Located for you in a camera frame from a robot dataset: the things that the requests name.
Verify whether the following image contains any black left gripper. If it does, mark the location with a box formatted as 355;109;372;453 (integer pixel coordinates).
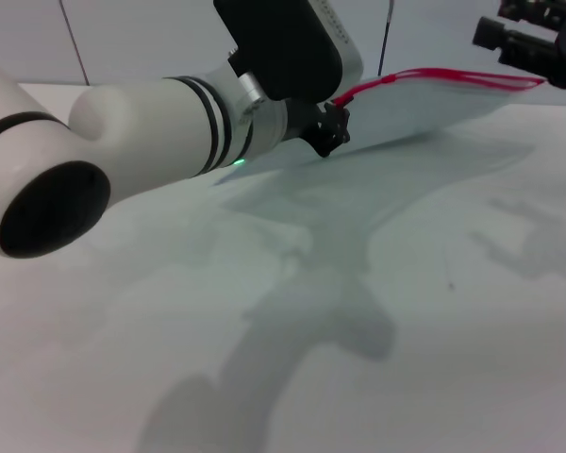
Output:
286;100;353;159

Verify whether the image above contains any clear red-zipper document bag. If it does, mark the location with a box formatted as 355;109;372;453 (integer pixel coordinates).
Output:
211;67;548;188

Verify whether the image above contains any black silver wrist camera box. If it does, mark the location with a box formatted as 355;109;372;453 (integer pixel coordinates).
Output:
213;0;364;104

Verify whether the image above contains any thin reddish vertical cord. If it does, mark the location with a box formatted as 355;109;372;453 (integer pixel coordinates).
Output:
58;0;90;87

